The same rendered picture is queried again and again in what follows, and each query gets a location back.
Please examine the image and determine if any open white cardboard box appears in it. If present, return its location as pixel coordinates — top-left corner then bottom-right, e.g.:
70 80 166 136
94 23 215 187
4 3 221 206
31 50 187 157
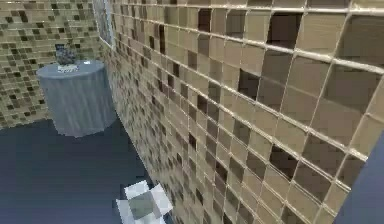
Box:
115 179 174 224

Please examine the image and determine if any dark grey house plant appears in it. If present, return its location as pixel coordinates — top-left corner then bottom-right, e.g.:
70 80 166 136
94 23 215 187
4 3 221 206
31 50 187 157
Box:
54 43 80 74

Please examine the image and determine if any grey round side table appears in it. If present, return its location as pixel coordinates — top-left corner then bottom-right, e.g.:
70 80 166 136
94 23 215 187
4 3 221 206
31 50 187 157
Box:
35 59 118 138

